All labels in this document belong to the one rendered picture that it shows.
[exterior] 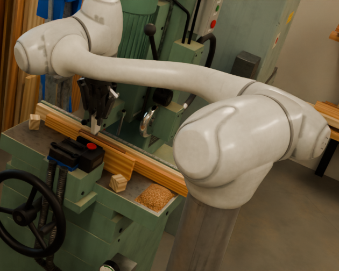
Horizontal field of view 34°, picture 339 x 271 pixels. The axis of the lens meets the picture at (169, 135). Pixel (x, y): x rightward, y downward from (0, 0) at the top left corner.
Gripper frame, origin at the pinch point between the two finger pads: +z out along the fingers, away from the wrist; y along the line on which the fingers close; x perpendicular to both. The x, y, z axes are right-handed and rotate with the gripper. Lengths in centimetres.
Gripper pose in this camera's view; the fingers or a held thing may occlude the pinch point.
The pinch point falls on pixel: (96, 122)
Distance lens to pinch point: 161.2
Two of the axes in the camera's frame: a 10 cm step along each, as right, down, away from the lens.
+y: -8.6, -4.2, 2.8
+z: -1.3, 7.3, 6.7
